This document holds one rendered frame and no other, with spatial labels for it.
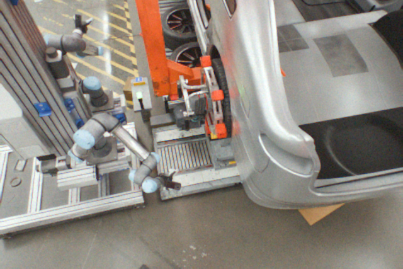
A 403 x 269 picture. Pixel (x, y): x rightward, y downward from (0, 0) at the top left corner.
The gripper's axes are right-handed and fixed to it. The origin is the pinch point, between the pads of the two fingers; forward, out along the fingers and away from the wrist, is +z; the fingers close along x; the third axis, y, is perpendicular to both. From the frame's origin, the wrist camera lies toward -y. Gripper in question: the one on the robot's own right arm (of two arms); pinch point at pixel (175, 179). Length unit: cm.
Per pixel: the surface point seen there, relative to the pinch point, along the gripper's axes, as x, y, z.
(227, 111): -55, -11, 26
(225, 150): -16, -2, 96
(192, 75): -74, 47, 78
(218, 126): -42, -7, 31
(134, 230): 72, 41, 49
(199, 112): -47, 8, 22
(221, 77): -77, 0, 23
